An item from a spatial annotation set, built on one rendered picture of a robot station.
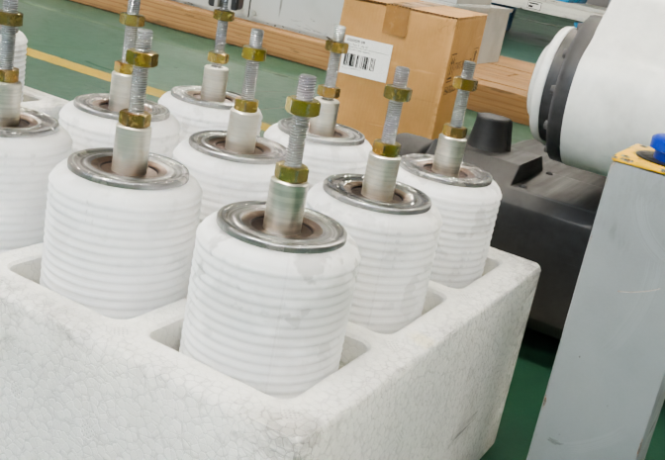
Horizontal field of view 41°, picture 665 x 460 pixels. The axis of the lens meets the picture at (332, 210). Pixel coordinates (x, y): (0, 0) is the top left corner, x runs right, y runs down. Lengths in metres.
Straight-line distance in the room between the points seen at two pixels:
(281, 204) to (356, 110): 1.32
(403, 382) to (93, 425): 0.18
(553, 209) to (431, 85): 0.83
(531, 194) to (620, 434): 0.40
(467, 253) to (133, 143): 0.28
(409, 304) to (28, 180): 0.27
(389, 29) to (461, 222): 1.12
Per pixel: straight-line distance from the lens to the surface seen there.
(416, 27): 1.76
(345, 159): 0.73
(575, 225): 0.96
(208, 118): 0.79
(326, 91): 0.75
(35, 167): 0.63
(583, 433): 0.65
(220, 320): 0.49
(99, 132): 0.70
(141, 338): 0.52
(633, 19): 0.85
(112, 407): 0.52
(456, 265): 0.70
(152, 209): 0.54
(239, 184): 0.63
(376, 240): 0.57
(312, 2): 2.89
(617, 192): 0.60
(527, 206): 0.97
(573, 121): 0.82
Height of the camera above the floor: 0.42
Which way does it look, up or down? 17 degrees down
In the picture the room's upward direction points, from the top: 11 degrees clockwise
